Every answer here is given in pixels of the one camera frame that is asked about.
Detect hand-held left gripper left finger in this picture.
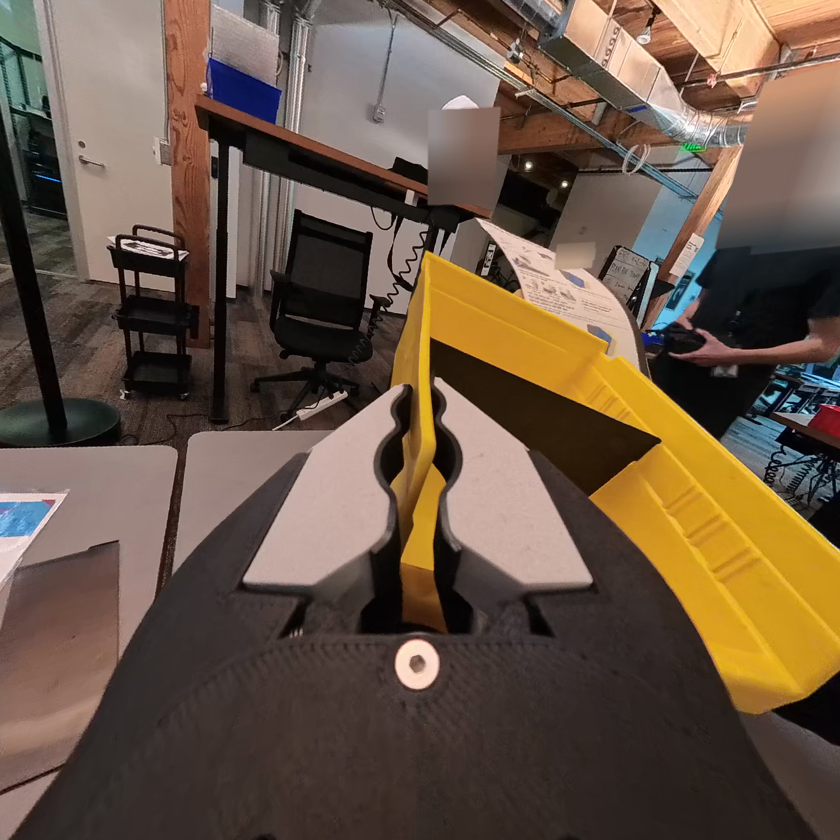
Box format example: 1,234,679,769
241,383,416,627

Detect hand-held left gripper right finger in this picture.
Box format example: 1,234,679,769
432,378,596,618

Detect yellow plastic bin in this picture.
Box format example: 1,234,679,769
392,251,840,715

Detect another person's forearm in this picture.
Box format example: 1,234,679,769
712,331,840,368

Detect black divider panel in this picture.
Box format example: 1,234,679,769
430,341,662,496

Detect white power strip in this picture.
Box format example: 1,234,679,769
272,388,349,432

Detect black utility cart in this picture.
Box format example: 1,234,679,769
107,224,200,401

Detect printed instruction sheet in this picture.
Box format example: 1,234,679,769
476,218,641,368

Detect black handheld device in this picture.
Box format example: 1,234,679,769
663,323,708,357

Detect black office chair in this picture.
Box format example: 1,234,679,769
251,209,389,413

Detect whiteboard easel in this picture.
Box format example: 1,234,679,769
598,245,659,326

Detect black pole with round base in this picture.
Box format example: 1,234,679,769
0,108,123,448

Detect printed paper sheet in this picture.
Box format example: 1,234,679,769
0,490,70,595

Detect grey metal sheet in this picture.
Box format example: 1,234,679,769
0,540,122,794

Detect paper sign on beam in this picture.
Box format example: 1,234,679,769
675,231,706,278

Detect wooden pillar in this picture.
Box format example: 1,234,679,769
163,0,214,350

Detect slanted wooden beam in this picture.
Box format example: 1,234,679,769
640,146,746,329

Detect blue plastic bin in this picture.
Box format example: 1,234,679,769
206,57,283,126

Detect white door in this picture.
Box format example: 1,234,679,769
36,0,173,284

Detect bubble wrap sheet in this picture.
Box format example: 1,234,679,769
210,5,282,86

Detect silver air duct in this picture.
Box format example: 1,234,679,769
505,0,749,151

